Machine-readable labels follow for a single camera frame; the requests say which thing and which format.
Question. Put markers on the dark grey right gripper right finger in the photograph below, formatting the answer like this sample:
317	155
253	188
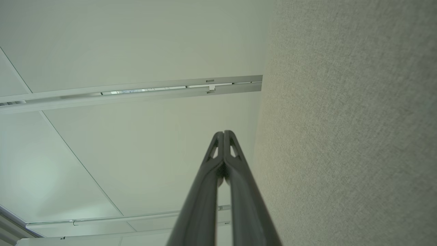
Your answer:
249	212

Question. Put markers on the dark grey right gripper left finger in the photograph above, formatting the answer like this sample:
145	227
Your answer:
201	205

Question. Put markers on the short white ceiling track rail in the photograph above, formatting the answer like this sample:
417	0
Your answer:
102	218

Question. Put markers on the long white ceiling track rail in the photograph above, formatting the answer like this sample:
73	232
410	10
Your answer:
136	97

